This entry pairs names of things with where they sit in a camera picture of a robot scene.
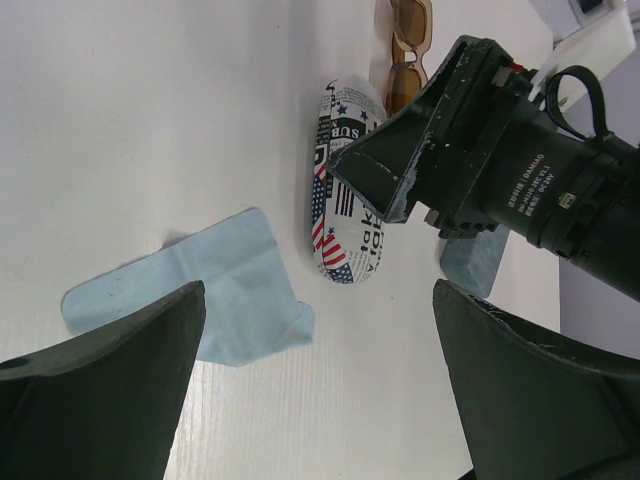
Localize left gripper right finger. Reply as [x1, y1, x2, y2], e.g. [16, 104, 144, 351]
[433, 279, 639, 479]

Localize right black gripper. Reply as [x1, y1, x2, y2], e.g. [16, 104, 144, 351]
[328, 35, 639, 298]

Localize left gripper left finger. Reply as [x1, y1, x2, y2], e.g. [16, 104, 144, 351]
[1, 281, 206, 479]

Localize newspaper print pouch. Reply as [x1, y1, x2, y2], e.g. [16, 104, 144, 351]
[311, 76, 387, 284]

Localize blue glasses case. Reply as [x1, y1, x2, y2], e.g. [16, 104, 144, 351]
[440, 226, 509, 299]

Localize brown sunglasses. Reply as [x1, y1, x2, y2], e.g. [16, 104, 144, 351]
[384, 0, 434, 117]

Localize crumpled blue cleaning cloth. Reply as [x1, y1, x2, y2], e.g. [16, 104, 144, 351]
[61, 208, 315, 367]

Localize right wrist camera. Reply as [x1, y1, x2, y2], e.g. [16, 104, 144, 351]
[537, 0, 640, 106]

